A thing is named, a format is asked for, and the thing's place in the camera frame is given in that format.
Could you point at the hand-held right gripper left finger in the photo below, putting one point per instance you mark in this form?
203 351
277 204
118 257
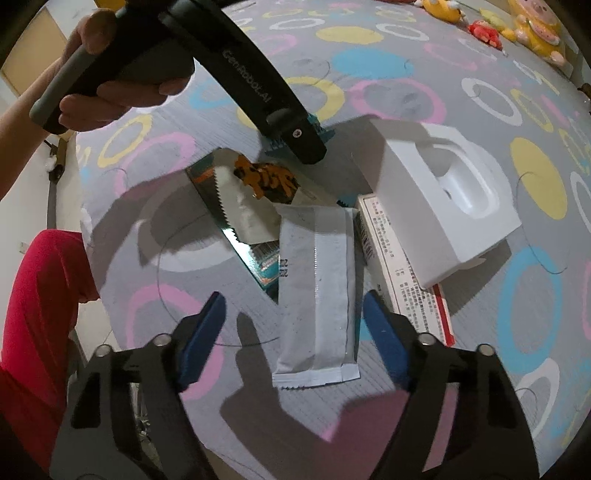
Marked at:
203 341

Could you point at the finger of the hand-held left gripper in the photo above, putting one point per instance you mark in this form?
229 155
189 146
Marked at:
298 138

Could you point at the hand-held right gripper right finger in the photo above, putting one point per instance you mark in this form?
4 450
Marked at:
383 341

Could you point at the white red medicine box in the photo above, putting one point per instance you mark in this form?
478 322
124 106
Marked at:
397 277

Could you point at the white foil sachet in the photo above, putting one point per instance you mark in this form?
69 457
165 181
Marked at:
314 295

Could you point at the silver orange snack wrapper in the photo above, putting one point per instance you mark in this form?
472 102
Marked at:
244 217

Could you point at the person's left forearm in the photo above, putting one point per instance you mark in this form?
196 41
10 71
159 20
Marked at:
23 138

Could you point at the person's left hand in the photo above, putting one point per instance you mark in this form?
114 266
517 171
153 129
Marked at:
106 108

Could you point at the wooden door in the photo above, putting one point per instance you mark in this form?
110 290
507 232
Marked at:
32 50

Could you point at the white moulded packaging tray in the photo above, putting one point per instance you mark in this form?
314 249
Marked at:
415 221

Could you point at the grey circle-print bed sheet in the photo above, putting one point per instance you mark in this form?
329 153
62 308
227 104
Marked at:
415 92

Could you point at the orange yellow plush toy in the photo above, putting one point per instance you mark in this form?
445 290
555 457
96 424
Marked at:
443 7

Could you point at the red plush toy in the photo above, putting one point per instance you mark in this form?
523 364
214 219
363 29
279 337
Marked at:
485 32

